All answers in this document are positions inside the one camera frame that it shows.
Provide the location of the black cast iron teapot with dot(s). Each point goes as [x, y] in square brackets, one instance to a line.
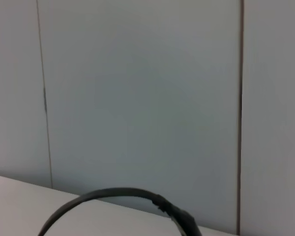
[118, 191]

